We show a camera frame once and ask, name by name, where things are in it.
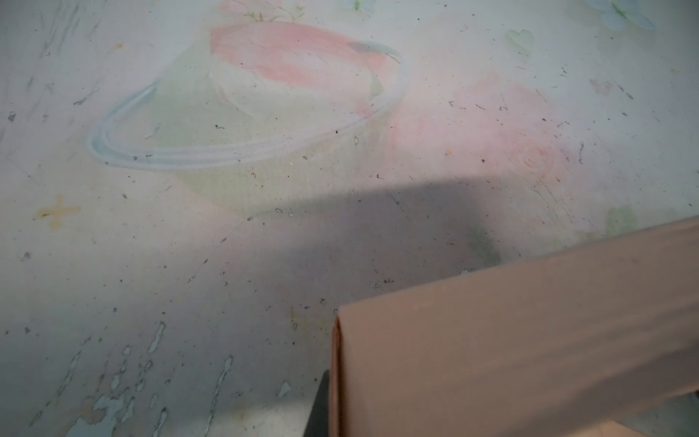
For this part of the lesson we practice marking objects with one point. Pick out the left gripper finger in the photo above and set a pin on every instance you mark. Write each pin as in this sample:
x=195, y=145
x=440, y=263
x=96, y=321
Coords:
x=318, y=422

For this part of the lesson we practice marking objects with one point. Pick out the pink paper box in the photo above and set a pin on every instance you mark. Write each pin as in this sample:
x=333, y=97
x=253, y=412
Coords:
x=540, y=347

